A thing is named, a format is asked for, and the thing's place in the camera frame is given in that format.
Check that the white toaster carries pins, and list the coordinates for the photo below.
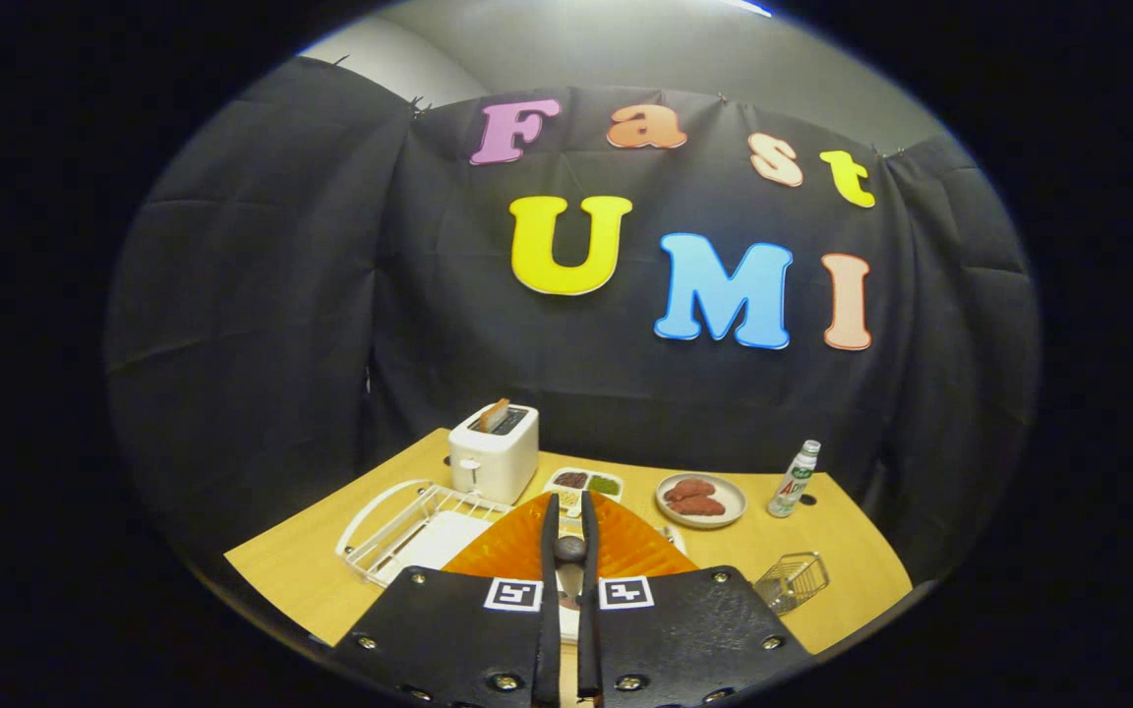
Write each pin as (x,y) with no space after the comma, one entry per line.
(503,462)

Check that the white plate with meat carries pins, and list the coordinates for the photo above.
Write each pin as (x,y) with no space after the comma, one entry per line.
(733,498)

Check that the white two-compartment sauce dish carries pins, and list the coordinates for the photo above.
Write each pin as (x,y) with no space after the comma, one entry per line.
(588,482)

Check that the red meat slice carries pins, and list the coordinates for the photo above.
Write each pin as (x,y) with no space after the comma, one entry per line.
(689,488)
(702,507)

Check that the toast bread slice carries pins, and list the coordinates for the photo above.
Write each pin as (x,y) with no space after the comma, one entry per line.
(494,417)

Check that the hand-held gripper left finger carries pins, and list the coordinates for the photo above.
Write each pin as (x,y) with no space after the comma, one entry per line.
(549,551)

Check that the white drain tray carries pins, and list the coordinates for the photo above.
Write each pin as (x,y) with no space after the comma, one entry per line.
(439,541)

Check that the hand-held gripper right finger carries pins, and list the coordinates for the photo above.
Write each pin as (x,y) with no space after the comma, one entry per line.
(590,551)

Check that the white drink bottle green label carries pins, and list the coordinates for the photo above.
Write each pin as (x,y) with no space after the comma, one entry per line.
(791,487)

